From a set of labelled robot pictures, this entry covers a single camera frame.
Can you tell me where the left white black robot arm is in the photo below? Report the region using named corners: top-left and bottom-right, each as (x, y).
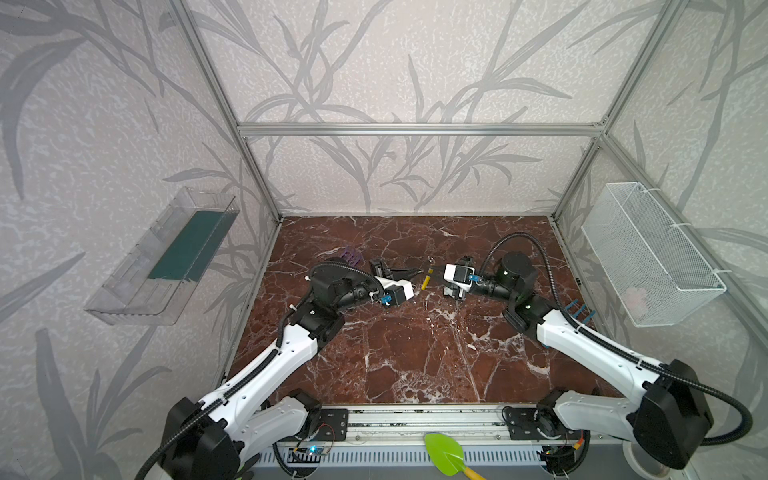
top-left (136, 258), bottom-right (421, 479)

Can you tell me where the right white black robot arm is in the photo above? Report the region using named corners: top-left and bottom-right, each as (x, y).
top-left (443, 252), bottom-right (713, 470)

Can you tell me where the purple toy rake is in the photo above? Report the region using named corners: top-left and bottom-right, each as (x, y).
top-left (340, 247), bottom-right (364, 267)

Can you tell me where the blue toy rake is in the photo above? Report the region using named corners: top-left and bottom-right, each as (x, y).
top-left (566, 300), bottom-right (596, 324)

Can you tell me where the green toy shovel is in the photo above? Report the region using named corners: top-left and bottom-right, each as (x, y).
top-left (424, 433), bottom-right (484, 480)

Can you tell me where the pink object in basket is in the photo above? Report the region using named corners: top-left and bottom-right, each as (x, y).
top-left (622, 287), bottom-right (649, 320)

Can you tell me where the tape roll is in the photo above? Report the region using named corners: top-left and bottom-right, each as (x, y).
top-left (622, 441), bottom-right (671, 480)

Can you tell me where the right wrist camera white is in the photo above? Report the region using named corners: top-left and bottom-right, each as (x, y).
top-left (443, 257), bottom-right (475, 291)

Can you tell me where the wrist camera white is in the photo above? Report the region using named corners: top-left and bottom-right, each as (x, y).
top-left (443, 257), bottom-right (475, 291)
top-left (377, 277), bottom-right (415, 307)

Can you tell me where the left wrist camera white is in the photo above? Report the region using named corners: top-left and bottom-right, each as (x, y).
top-left (377, 277), bottom-right (415, 307)

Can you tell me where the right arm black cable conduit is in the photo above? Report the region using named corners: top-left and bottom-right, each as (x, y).
top-left (478, 231), bottom-right (755, 448)

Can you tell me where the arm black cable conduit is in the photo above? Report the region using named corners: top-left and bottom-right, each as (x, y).
top-left (478, 231), bottom-right (755, 448)
top-left (133, 260), bottom-right (385, 480)

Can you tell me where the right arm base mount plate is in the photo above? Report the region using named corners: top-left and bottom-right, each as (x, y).
top-left (501, 405), bottom-right (580, 443)

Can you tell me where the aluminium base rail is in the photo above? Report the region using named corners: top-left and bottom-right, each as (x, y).
top-left (239, 403), bottom-right (661, 480)

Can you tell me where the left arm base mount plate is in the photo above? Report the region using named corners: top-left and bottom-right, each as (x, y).
top-left (296, 408), bottom-right (350, 442)

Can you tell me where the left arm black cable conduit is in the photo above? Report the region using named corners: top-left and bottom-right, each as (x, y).
top-left (133, 260), bottom-right (385, 480)

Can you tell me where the aluminium frame crossbar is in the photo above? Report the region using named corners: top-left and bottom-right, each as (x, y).
top-left (237, 123), bottom-right (602, 137)

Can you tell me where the clear plastic wall tray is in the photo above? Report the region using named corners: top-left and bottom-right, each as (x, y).
top-left (84, 187), bottom-right (240, 326)

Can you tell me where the white wire mesh basket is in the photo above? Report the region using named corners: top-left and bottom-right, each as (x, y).
top-left (582, 182), bottom-right (727, 328)

